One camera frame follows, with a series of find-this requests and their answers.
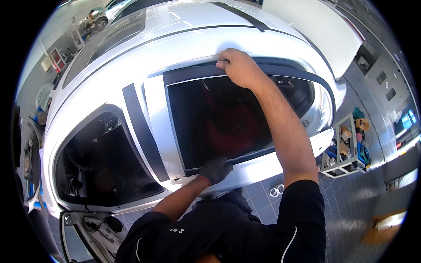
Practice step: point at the computer monitor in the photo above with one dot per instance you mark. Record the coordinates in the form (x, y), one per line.
(406, 121)

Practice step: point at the grey metal parts cart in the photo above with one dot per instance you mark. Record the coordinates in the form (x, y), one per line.
(345, 148)

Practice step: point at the white round fan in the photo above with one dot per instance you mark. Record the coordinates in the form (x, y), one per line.
(44, 96)

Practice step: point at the black rubber seal strip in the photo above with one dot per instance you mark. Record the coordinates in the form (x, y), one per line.
(253, 155)

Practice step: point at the wooden board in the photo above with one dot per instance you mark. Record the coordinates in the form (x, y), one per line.
(384, 228)

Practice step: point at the red framed cabinet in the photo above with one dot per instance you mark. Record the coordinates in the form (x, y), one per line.
(56, 59)

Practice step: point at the person's left fingers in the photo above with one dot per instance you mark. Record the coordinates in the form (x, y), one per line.
(227, 164)

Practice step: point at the person's left hand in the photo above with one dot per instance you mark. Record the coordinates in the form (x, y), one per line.
(213, 171)

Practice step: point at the open white car door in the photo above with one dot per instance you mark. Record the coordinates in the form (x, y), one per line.
(98, 238)

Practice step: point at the white car body panel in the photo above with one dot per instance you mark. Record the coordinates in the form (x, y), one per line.
(312, 29)

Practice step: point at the person's body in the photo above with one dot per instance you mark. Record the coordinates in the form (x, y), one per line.
(230, 230)

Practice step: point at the black window frame trim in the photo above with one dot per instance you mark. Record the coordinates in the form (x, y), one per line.
(194, 73)

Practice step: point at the person's right hand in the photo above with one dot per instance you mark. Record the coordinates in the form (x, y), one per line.
(241, 67)

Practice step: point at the silver car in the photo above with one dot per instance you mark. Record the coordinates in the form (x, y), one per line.
(103, 14)

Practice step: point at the person's right fingers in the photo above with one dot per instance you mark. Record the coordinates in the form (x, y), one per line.
(223, 60)

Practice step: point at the white car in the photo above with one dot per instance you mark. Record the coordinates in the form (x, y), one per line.
(197, 42)

